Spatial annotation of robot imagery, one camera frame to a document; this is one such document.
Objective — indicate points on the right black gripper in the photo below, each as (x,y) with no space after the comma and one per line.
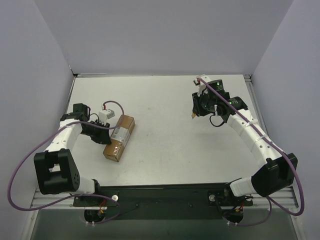
(196,107)

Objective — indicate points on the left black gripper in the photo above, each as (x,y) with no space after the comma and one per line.
(100,133)

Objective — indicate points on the brown cardboard express box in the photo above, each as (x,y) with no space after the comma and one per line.
(119,138)

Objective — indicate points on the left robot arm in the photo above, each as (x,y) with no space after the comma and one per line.
(55,168)

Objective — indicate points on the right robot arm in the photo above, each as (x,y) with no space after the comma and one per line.
(275,167)

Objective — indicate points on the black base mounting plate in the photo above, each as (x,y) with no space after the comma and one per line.
(144,212)

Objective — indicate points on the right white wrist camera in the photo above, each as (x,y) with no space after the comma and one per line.
(200,81)

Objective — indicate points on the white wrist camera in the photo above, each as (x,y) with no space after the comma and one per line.
(200,81)
(105,114)

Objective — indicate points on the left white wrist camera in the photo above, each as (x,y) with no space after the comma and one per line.
(105,114)

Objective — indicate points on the aluminium front rail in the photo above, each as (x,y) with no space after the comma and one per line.
(50,200)

